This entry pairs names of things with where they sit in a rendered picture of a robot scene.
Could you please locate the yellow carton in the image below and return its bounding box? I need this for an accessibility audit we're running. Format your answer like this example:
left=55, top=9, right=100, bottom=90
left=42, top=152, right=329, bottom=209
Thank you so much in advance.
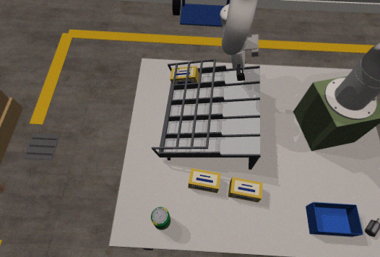
left=188, top=168, right=221, bottom=193
left=170, top=66, right=199, bottom=84
left=228, top=177, right=263, bottom=202

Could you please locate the blue open tray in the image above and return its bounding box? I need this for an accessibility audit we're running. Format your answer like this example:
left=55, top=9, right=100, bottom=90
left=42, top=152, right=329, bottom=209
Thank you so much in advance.
left=306, top=202, right=360, bottom=237

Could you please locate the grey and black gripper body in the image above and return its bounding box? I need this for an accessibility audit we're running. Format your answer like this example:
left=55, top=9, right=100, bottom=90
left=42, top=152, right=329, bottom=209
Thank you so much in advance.
left=231, top=50, right=245, bottom=71

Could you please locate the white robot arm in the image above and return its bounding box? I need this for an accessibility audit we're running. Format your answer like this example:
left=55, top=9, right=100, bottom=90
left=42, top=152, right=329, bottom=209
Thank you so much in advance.
left=220, top=0, right=380, bottom=120

